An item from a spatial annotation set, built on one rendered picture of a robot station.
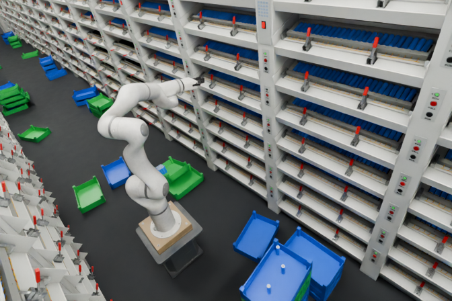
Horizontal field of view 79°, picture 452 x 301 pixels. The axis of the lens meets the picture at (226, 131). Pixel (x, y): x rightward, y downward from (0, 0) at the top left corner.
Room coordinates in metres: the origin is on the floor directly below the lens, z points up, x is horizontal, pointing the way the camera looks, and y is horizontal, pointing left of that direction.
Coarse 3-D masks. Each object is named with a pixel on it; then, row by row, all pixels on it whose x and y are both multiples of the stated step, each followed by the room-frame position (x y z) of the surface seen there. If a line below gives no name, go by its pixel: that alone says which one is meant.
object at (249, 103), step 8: (200, 72) 1.80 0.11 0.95; (208, 72) 1.82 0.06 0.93; (208, 80) 1.74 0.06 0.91; (200, 88) 1.73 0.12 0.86; (208, 88) 1.65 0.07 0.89; (216, 88) 1.62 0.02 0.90; (224, 88) 1.59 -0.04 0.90; (232, 88) 1.56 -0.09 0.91; (224, 96) 1.53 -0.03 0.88; (232, 96) 1.49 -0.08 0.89; (256, 96) 1.41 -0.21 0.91; (240, 104) 1.43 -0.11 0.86; (248, 104) 1.37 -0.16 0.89; (256, 104) 1.35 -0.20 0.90; (256, 112) 1.34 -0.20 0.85
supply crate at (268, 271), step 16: (272, 256) 0.70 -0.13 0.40; (288, 256) 0.69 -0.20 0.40; (256, 272) 0.63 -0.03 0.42; (272, 272) 0.62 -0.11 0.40; (288, 272) 0.61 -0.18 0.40; (304, 272) 0.60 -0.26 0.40; (240, 288) 0.54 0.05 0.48; (256, 288) 0.56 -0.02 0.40; (272, 288) 0.55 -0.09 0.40; (288, 288) 0.54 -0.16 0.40
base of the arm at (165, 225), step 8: (168, 208) 1.02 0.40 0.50; (152, 216) 0.98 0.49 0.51; (160, 216) 0.98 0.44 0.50; (168, 216) 1.00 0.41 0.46; (176, 216) 1.08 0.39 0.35; (152, 224) 1.05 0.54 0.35; (160, 224) 0.98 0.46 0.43; (168, 224) 0.99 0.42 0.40; (176, 224) 1.02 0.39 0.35; (152, 232) 0.99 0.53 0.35; (160, 232) 0.98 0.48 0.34; (168, 232) 0.97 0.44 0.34
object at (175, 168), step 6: (168, 162) 1.95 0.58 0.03; (174, 162) 1.93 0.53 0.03; (180, 162) 1.83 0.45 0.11; (168, 168) 1.88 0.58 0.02; (174, 168) 1.84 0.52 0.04; (180, 168) 1.81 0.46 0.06; (186, 168) 1.74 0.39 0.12; (162, 174) 1.72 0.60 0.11; (168, 174) 1.65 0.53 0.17; (174, 174) 1.67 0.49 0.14; (180, 174) 1.69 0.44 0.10; (168, 180) 1.65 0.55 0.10
